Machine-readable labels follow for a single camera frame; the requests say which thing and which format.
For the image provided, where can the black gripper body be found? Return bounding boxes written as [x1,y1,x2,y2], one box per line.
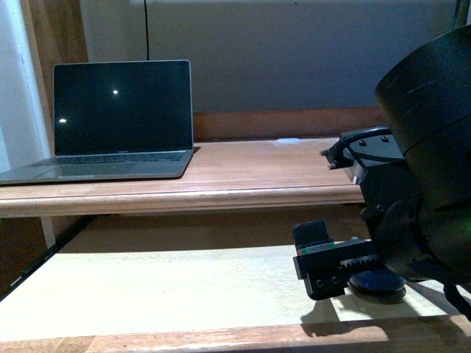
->
[346,161,423,274]

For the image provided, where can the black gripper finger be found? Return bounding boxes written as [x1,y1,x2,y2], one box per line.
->
[292,221,347,300]

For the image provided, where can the dark grey computer mouse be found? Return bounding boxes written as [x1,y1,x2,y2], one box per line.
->
[349,269,406,296]

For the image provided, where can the wooden desk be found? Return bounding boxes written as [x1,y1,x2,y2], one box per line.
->
[1,107,385,218]

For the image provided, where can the wooden pull-out keyboard drawer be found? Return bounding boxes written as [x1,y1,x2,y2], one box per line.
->
[1,217,470,352]

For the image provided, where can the silver laptop black screen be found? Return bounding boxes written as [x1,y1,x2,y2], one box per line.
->
[1,60,194,185]

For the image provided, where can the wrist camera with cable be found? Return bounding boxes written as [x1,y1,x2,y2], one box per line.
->
[319,126,404,185]

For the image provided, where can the black wall cable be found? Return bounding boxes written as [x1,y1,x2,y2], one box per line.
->
[144,0,151,61]

